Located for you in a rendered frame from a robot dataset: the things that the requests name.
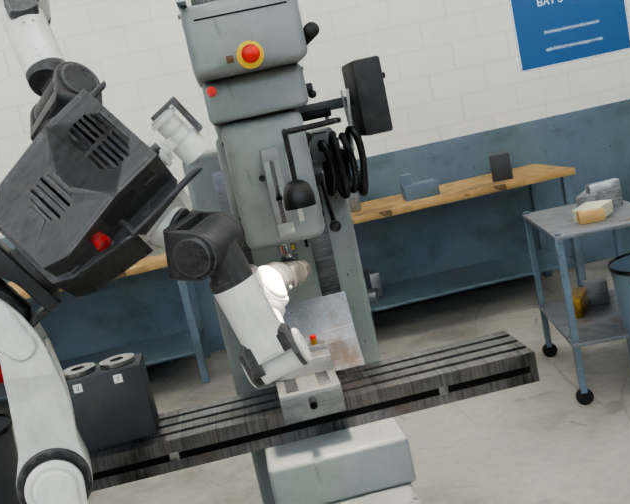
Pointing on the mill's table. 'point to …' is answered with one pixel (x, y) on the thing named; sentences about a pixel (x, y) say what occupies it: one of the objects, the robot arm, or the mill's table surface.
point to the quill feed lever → (325, 195)
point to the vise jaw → (322, 361)
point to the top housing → (236, 20)
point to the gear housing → (256, 93)
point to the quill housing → (253, 224)
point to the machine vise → (296, 398)
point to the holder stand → (112, 400)
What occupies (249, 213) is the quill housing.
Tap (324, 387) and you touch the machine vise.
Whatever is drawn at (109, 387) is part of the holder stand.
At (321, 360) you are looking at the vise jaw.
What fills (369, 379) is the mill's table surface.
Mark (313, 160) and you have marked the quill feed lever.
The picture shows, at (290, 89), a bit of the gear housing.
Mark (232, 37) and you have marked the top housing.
